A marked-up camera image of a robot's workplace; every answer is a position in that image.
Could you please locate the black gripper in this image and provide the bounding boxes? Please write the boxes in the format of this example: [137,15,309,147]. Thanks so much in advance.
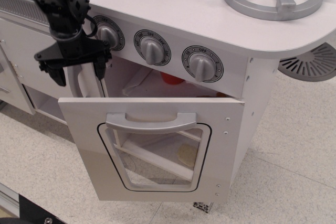
[34,28,111,87]

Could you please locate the grey oven door handle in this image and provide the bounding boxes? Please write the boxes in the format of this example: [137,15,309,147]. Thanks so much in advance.
[106,113,197,134]

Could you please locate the white oven door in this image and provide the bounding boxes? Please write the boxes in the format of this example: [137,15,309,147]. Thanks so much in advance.
[58,98,245,202]

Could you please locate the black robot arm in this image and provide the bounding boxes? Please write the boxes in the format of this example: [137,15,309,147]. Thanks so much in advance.
[33,0,112,87]

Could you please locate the grey left knob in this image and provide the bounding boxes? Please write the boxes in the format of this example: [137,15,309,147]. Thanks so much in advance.
[91,16,125,51]

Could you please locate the grey knob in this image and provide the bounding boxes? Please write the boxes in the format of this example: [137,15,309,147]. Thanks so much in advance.
[134,29,171,66]
[91,16,125,51]
[182,46,224,83]

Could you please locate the grey middle knob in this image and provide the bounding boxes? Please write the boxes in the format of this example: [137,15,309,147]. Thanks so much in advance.
[134,29,171,66]

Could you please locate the red toy cup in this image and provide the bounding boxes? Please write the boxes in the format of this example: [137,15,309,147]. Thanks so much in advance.
[160,72,184,85]

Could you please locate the white toy kitchen unit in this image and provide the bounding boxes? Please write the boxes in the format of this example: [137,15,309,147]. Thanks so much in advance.
[1,0,335,202]

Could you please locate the grey right knob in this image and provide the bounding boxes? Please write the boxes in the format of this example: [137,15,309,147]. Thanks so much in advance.
[182,46,224,83]

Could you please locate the grey slotted disc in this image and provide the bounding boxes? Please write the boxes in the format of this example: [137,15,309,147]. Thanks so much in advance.
[278,42,335,82]

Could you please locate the white cabinet door handle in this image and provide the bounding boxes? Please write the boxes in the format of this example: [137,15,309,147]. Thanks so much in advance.
[67,65,86,98]

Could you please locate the black cable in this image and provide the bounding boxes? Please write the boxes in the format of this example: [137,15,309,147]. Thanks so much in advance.
[82,15,98,38]

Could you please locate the aluminium frame rail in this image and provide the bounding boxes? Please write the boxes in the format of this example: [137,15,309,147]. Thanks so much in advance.
[1,183,19,217]

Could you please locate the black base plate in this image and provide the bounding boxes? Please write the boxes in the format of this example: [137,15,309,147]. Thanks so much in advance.
[19,195,66,224]

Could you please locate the aluminium extrusion rail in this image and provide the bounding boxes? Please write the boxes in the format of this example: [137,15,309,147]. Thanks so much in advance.
[193,202,214,214]

